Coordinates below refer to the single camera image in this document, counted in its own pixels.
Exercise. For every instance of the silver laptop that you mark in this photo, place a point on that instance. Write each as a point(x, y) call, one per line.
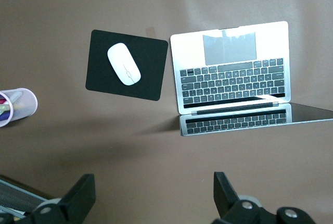
point(229, 88)

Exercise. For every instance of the black mouse pad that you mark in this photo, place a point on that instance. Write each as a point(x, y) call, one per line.
point(104, 78)

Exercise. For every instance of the pink mesh pen cup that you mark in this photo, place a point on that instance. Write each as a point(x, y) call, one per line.
point(24, 101)

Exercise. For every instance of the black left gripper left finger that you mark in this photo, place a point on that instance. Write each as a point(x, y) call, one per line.
point(78, 198)

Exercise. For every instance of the pale green thick marker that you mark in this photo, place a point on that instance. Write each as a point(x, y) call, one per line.
point(4, 108)

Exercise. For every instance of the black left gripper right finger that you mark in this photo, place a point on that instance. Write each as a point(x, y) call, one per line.
point(226, 200)

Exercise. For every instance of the purple marker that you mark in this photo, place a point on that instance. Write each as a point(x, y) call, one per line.
point(4, 116)

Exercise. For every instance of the white computer mouse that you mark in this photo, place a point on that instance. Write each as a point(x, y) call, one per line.
point(123, 63)

